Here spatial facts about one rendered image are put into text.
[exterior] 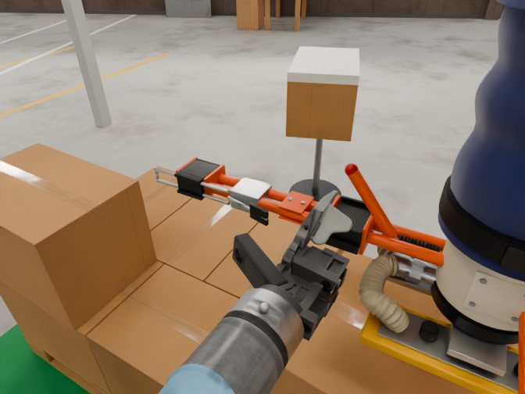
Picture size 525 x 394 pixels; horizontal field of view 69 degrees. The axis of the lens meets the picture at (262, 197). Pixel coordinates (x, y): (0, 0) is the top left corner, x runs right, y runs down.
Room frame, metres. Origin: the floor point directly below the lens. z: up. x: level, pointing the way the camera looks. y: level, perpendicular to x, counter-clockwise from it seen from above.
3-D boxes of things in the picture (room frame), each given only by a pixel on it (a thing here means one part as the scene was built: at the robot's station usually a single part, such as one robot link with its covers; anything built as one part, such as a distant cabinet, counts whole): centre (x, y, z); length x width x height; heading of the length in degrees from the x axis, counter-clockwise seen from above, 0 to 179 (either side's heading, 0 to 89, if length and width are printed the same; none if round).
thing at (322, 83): (2.42, -0.41, 0.82); 0.60 x 0.40 x 0.40; 168
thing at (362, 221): (0.56, -0.16, 1.21); 0.10 x 0.08 x 0.06; 150
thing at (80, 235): (1.14, 0.80, 0.74); 0.60 x 0.40 x 0.40; 58
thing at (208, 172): (0.74, 0.14, 1.21); 0.08 x 0.07 x 0.05; 60
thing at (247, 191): (0.67, 0.02, 1.21); 0.07 x 0.07 x 0.04; 60
